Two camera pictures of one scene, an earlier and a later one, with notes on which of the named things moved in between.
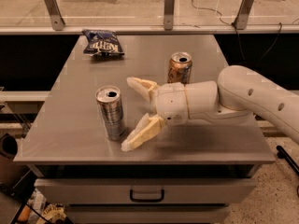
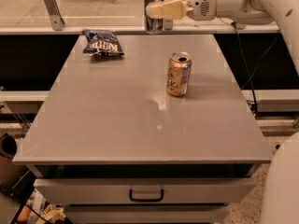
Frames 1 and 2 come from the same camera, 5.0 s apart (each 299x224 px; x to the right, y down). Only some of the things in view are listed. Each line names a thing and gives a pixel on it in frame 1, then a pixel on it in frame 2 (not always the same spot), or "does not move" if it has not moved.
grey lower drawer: (148, 214) does not move
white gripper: (170, 101) → (202, 2)
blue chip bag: (102, 43) does not move
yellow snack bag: (54, 213) does not move
